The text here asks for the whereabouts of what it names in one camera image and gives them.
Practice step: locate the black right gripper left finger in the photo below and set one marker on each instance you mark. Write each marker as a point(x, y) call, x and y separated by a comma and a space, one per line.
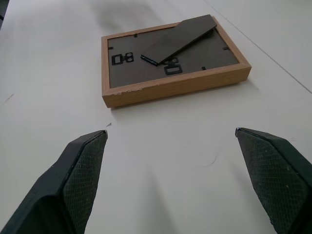
point(73, 180)

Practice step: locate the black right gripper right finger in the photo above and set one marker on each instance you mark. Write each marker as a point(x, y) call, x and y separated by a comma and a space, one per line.
point(275, 175)

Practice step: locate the wooden picture frame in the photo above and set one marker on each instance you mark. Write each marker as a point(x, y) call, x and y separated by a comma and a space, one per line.
point(170, 70)

